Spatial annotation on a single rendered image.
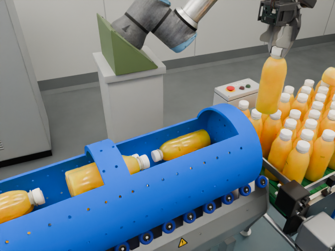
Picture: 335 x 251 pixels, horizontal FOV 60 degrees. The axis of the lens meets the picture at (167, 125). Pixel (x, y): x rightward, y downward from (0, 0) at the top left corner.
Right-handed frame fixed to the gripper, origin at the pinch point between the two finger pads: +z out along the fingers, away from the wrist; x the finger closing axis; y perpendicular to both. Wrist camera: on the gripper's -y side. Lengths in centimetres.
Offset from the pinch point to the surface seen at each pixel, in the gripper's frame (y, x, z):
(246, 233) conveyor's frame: -34, -22, 138
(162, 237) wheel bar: 45, 9, 48
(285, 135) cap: -5.3, 6.1, 29.3
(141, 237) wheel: 51, 9, 44
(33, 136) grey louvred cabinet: 73, -162, 109
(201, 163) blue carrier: 33.0, 10.0, 22.6
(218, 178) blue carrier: 28.7, 12.7, 27.9
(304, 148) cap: -5.6, 13.9, 29.7
